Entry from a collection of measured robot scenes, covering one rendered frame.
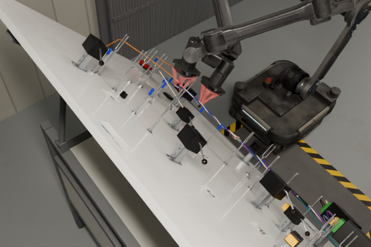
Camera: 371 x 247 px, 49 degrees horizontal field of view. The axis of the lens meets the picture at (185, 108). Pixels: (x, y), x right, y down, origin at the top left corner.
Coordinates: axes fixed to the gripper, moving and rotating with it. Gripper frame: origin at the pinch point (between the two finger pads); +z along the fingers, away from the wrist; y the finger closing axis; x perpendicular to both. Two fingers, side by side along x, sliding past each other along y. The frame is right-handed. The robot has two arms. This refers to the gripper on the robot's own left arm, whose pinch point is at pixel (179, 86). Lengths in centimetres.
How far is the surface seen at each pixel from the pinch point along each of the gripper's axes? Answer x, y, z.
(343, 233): 11, 74, 1
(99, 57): -45, 16, -19
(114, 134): -52, 44, -16
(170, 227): -53, 69, -15
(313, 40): 218, -97, 14
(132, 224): -13, 18, 52
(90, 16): 30, -142, 34
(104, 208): -29, 19, 38
